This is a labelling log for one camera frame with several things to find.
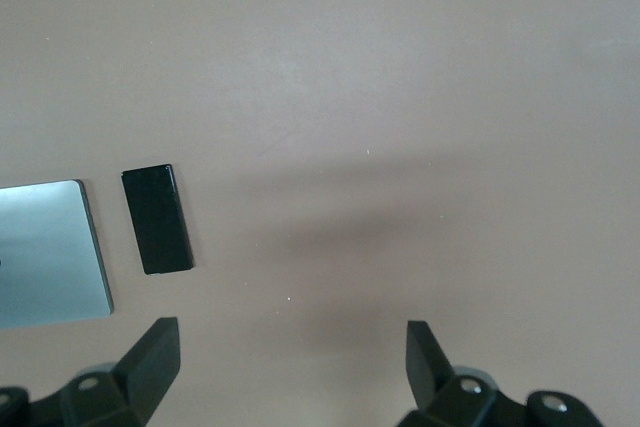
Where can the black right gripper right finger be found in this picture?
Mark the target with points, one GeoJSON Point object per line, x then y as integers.
{"type": "Point", "coordinates": [435, 382]}

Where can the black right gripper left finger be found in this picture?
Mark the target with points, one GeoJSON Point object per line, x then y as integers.
{"type": "Point", "coordinates": [145, 372]}

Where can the black smartphone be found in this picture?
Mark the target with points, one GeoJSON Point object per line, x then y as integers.
{"type": "Point", "coordinates": [157, 219]}

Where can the silver laptop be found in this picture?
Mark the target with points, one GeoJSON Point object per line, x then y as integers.
{"type": "Point", "coordinates": [45, 257]}

